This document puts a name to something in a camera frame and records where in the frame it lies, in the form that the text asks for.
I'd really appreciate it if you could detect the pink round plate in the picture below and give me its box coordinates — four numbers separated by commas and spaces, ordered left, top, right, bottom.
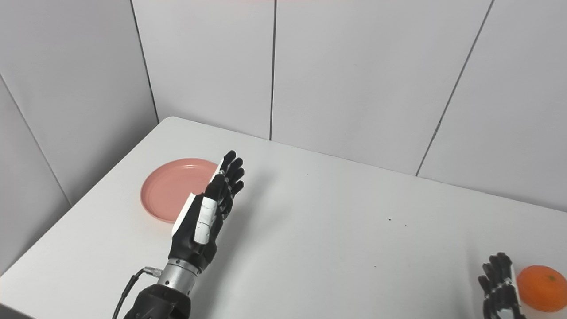
140, 158, 220, 224

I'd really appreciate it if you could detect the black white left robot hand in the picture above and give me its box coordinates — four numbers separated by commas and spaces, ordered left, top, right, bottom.
168, 150, 245, 272

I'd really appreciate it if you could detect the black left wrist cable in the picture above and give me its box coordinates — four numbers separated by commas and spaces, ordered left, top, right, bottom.
111, 266, 163, 319

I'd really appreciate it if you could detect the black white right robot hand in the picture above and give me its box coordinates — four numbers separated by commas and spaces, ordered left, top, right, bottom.
478, 252, 528, 319

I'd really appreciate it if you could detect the orange fruit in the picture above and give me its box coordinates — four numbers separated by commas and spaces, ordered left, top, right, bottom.
516, 265, 567, 312

